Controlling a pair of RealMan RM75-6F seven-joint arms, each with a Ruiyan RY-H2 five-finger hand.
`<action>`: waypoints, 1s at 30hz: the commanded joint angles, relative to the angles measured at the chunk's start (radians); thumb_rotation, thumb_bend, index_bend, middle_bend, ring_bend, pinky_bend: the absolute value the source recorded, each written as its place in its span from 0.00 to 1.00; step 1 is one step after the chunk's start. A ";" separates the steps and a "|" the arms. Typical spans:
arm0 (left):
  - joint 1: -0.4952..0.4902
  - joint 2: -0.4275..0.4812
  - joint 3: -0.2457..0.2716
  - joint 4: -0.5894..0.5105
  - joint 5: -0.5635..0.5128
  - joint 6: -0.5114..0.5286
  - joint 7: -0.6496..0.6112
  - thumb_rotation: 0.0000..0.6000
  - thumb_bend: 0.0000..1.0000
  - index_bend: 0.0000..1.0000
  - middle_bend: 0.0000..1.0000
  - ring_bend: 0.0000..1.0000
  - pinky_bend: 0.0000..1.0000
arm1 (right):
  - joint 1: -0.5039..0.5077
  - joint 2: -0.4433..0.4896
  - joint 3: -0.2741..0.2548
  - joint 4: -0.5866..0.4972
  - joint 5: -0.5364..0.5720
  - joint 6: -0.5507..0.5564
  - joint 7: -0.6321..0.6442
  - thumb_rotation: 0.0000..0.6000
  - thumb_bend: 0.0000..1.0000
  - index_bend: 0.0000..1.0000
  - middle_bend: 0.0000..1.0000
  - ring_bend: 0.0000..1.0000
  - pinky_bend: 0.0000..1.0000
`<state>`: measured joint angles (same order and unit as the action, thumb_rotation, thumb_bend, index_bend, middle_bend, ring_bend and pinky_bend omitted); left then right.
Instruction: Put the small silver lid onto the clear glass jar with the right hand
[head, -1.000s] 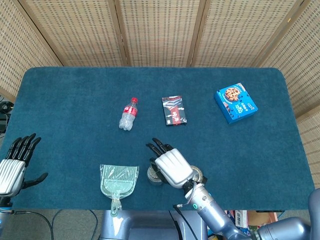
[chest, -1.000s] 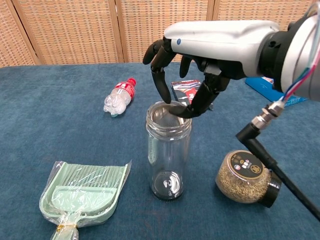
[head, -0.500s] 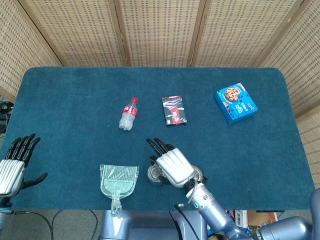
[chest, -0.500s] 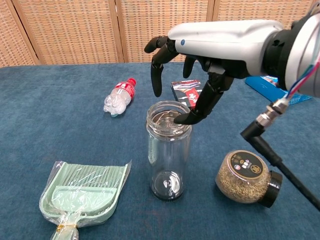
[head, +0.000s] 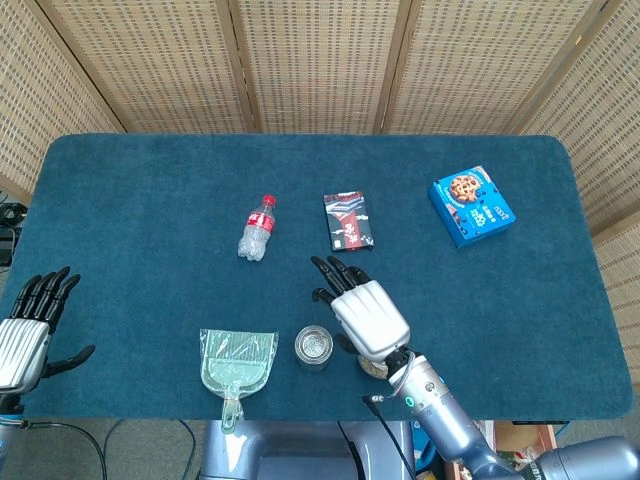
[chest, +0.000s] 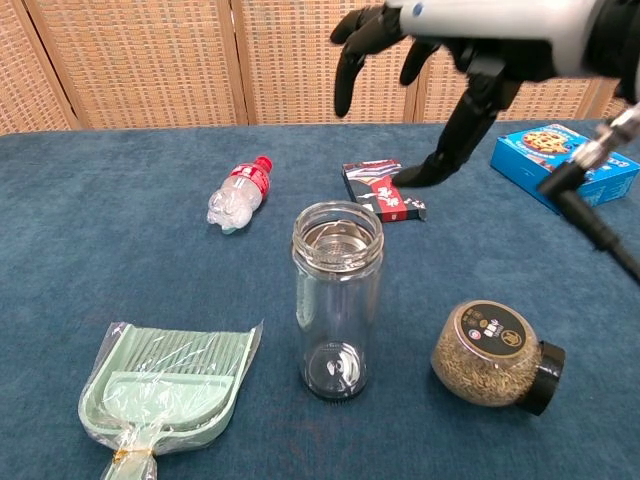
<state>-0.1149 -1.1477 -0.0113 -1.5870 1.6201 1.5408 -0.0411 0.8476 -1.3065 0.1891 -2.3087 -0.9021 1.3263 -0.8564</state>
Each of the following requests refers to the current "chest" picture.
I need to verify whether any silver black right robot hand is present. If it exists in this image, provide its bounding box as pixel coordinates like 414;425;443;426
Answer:
329;0;599;189

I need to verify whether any small metal strainer lid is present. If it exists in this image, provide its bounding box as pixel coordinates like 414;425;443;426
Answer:
299;218;374;266

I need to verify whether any clear glass jar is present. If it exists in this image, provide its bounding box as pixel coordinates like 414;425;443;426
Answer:
291;200;385;400

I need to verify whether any woven folding screen panel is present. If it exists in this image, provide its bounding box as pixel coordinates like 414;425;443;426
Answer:
229;0;431;126
579;74;640;121
22;0;249;130
414;39;626;124
0;0;74;135

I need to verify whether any blue cookie box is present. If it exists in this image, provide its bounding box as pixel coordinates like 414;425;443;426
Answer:
489;123;640;217

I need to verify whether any black red snack packet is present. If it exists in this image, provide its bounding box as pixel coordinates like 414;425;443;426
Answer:
341;158;430;224

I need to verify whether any plastic cola bottle red cap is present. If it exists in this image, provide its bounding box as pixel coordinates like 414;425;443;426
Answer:
206;155;275;236

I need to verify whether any spice jar black lid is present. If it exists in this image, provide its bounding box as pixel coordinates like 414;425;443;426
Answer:
430;299;567;416

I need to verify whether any blue velvet table cover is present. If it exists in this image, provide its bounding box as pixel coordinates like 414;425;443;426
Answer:
0;117;640;480

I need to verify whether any green dustpan in plastic wrap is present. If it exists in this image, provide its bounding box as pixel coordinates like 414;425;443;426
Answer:
77;319;265;480

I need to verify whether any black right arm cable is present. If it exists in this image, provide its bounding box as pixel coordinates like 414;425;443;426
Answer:
537;104;640;281

